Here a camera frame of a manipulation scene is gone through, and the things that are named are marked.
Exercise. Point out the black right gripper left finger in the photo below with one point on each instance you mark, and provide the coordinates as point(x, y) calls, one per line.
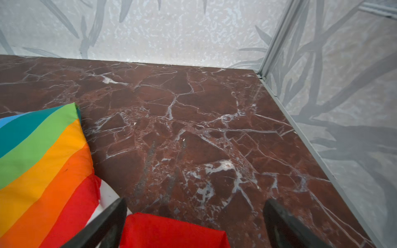
point(105, 231)

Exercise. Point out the aluminium enclosure frame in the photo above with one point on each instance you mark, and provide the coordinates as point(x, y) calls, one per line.
point(332, 69)

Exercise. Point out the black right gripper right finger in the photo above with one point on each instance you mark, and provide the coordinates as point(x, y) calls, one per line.
point(286, 231)

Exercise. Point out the rainbow striped kids jacket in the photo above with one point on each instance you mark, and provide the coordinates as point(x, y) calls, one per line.
point(50, 192)

